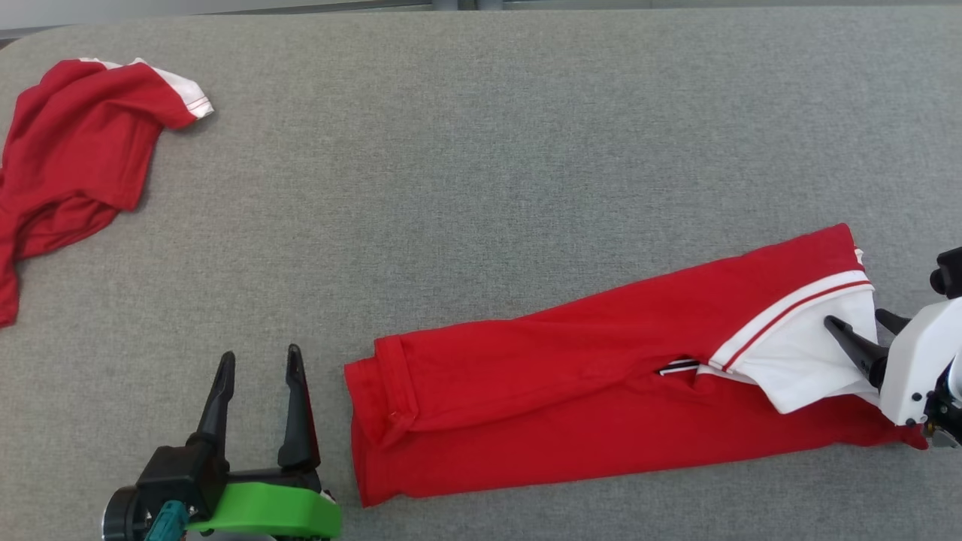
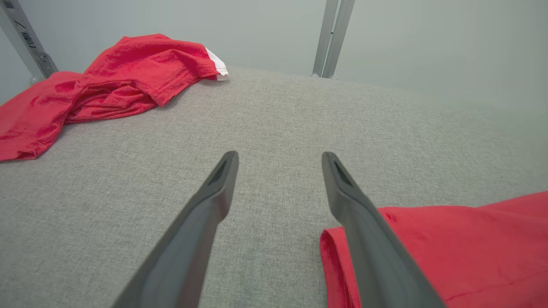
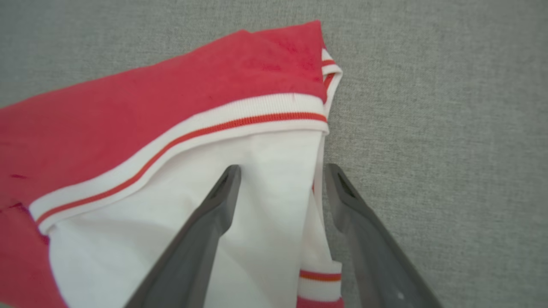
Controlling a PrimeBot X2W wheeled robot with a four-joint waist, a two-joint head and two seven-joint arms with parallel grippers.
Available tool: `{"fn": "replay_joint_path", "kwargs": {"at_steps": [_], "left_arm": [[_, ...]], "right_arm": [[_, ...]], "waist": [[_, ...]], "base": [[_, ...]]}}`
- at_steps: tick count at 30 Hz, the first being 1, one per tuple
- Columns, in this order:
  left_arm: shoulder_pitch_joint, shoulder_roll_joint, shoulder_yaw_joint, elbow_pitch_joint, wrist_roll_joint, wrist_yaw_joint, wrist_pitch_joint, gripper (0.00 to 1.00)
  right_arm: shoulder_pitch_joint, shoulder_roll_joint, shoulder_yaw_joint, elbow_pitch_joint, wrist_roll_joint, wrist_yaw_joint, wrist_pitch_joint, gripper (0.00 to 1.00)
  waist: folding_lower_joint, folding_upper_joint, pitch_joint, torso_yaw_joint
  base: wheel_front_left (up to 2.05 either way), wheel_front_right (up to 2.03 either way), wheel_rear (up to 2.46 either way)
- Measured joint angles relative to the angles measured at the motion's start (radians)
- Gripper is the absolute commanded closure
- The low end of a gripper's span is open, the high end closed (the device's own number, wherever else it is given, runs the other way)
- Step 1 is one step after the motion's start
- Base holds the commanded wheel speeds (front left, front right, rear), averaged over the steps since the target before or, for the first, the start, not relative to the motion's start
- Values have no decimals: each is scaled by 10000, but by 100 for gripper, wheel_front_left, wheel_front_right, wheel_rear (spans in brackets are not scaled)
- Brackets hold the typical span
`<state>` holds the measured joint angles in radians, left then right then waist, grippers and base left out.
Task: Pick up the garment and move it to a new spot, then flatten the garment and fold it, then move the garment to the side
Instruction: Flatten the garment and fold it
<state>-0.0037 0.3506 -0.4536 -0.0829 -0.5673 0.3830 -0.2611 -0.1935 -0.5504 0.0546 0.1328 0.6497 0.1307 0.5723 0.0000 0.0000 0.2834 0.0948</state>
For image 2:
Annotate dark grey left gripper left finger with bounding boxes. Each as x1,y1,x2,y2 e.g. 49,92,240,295
111,150,240,308

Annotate grey lettered metal frame leg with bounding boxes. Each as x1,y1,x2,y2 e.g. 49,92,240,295
0,0,59,83

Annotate red shorts with white stripe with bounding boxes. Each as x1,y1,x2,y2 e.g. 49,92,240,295
320,191,548,308

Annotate red shirt with white cuff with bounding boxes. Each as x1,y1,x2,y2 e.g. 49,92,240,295
0,33,229,162

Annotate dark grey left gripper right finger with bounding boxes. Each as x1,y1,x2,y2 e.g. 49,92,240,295
321,151,447,308

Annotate grey metal partition post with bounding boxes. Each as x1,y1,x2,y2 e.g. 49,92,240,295
322,0,356,80
312,0,341,78

